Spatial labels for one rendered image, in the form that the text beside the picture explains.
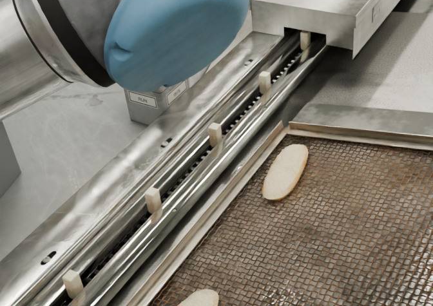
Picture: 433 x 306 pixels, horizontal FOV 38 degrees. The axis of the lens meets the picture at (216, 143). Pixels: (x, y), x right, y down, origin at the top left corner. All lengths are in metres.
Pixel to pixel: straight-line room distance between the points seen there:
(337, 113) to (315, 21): 0.24
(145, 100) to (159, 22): 0.48
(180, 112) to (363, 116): 0.25
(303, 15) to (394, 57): 0.17
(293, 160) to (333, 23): 0.34
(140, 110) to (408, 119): 0.38
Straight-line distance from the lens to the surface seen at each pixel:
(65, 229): 0.72
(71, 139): 0.93
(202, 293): 0.56
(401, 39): 1.10
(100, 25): 0.43
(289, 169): 0.67
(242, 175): 0.69
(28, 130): 0.97
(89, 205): 0.74
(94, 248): 0.70
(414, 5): 1.23
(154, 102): 0.88
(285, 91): 0.88
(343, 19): 0.96
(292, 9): 0.99
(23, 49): 0.46
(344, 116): 0.77
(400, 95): 0.95
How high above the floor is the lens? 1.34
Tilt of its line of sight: 37 degrees down
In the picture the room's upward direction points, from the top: 7 degrees counter-clockwise
